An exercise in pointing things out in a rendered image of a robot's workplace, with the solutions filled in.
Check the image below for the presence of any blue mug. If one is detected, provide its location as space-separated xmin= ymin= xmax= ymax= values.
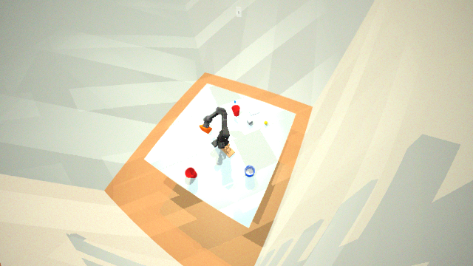
xmin=245 ymin=166 xmax=255 ymax=177

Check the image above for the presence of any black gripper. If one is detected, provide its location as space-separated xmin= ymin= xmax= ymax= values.
xmin=211 ymin=138 xmax=219 ymax=148

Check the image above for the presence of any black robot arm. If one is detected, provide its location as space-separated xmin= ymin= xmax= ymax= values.
xmin=202 ymin=106 xmax=230 ymax=149

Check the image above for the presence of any red cup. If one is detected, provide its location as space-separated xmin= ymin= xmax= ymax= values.
xmin=231 ymin=105 xmax=240 ymax=116
xmin=185 ymin=168 xmax=197 ymax=178

